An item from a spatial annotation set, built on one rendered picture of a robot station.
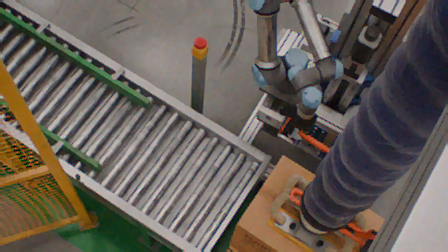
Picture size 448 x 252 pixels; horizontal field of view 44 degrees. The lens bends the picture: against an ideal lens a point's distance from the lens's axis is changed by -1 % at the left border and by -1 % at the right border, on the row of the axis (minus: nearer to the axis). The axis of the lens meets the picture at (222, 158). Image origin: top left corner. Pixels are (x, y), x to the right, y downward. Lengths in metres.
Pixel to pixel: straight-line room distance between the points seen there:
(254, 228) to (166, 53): 1.93
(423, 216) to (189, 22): 3.82
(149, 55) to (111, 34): 0.33
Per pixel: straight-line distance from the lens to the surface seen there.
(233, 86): 3.99
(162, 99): 3.26
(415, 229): 0.50
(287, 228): 2.51
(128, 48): 4.15
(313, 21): 2.39
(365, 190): 1.84
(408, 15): 2.42
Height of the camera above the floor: 3.50
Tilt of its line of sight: 69 degrees down
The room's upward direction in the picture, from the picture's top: 10 degrees clockwise
